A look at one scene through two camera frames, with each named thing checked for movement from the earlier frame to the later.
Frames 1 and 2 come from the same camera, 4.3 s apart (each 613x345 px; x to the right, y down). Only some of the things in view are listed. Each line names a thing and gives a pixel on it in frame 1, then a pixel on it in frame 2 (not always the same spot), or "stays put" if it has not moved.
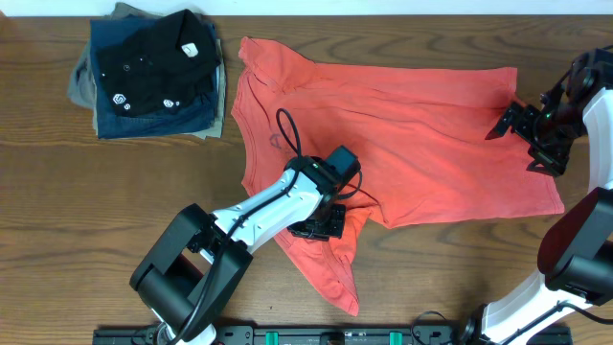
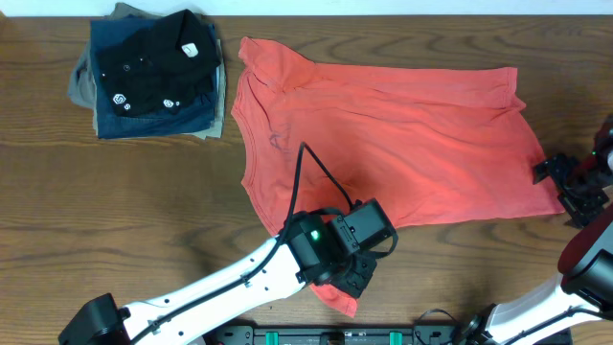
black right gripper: [522, 126] to [576, 187]
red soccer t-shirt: [420, 134] stays put
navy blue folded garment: [197, 118] stays put
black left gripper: [316, 227] to [356, 275]
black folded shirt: [170, 63] stays put
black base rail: [300, 335] stays put
